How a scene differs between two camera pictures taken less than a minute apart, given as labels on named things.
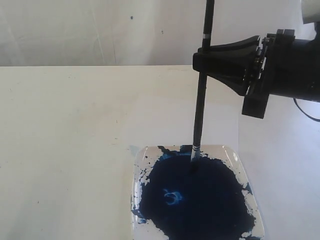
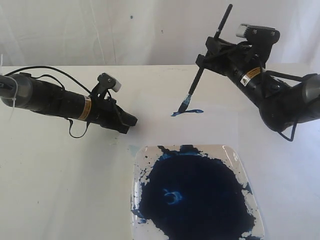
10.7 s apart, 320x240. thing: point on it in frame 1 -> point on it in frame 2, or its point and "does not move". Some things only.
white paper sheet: x=170 y=120 does not move
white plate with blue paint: x=174 y=199 does not move
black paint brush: x=207 y=42 -> x=183 y=107
